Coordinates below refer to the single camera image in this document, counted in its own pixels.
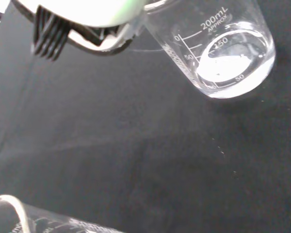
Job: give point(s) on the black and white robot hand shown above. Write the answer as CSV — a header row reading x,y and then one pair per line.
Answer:
x,y
94,12

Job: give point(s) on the black bench cloth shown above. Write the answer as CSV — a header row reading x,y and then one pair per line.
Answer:
x,y
126,136

